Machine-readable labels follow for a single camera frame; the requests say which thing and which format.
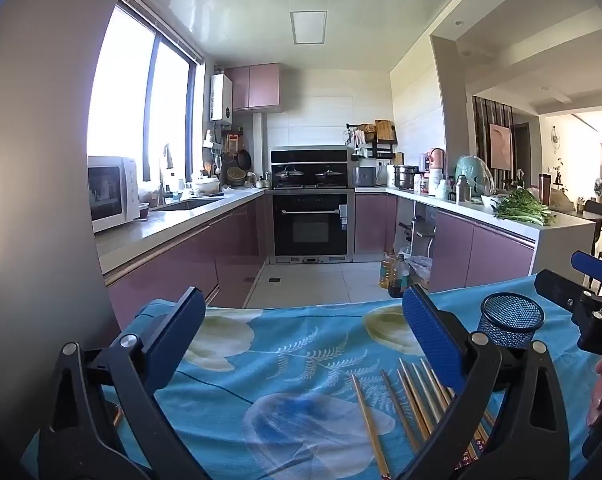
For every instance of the dark tumbler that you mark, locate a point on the dark tumbler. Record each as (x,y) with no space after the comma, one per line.
(545,190)

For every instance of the clear plastic bag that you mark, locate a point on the clear plastic bag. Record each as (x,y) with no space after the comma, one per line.
(422,267)

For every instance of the white jar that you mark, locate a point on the white jar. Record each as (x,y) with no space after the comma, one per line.
(436,182)

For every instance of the black wall rack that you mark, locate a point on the black wall rack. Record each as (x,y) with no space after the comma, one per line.
(383,147)

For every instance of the pink wall cabinet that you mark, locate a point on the pink wall cabinet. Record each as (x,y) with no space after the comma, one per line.
(261,87)

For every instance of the white gas water heater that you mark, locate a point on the white gas water heater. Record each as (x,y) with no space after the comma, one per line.
(221,97)

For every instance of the silver toaster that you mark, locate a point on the silver toaster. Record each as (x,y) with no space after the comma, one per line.
(364,176)

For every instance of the pink wall picture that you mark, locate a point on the pink wall picture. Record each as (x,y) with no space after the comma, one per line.
(501,146)

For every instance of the green leafy vegetables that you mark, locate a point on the green leafy vegetables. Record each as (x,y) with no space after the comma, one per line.
(523,207)

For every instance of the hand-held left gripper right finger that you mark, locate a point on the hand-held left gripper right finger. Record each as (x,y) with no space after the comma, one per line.
(431,335)

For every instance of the black mesh pen holder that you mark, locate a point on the black mesh pen holder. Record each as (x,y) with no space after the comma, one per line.
(511,330)

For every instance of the steel kitchen faucet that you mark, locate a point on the steel kitchen faucet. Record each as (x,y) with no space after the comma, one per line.
(164,175)

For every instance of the black integrated stove oven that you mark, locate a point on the black integrated stove oven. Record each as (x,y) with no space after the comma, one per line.
(311,225)

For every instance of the hanging black wok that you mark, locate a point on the hanging black wok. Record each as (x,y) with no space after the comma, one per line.
(245,160)

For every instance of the steel stock pot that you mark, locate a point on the steel stock pot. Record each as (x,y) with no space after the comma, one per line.
(403,177)

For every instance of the yellow oil bottle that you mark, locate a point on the yellow oil bottle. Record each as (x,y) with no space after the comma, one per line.
(387,272)

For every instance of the pink base cabinets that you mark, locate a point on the pink base cabinets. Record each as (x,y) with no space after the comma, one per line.
(181,260)
(461,250)

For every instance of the wooden cutting board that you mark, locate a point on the wooden cutting board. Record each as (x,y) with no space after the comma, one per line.
(386,131)

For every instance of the black cooking pot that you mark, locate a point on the black cooking pot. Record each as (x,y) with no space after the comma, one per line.
(329,176)
(289,176)

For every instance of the bunch of wooden chopsticks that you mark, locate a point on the bunch of wooden chopsticks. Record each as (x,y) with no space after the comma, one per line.
(416,400)

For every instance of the kitchen window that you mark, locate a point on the kitchen window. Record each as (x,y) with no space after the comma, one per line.
(126,90)

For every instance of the woven basket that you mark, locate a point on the woven basket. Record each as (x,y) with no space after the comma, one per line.
(236,176)

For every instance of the pink electric kettle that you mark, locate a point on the pink electric kettle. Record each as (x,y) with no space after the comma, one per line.
(437,159)

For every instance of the grey water purifier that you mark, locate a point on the grey water purifier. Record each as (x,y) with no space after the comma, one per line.
(421,230)

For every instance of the steel thermos bottle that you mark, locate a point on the steel thermos bottle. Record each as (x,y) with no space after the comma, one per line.
(462,191)

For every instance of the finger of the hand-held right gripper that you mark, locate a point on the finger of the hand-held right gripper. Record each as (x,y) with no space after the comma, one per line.
(593,266)
(556,287)

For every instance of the blue floral tablecloth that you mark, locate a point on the blue floral tablecloth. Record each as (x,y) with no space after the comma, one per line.
(291,360)

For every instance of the white ceramic pot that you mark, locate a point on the white ceramic pot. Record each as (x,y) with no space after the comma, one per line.
(207,187)

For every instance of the small dark bowl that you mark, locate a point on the small dark bowl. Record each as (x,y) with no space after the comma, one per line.
(144,211)

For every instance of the white microwave oven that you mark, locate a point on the white microwave oven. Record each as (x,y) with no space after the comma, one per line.
(111,192)

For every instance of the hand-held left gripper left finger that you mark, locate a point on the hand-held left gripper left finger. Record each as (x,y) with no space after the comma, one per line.
(181,325)

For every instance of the ceiling light panel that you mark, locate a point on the ceiling light panel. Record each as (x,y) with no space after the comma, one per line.
(308,27)

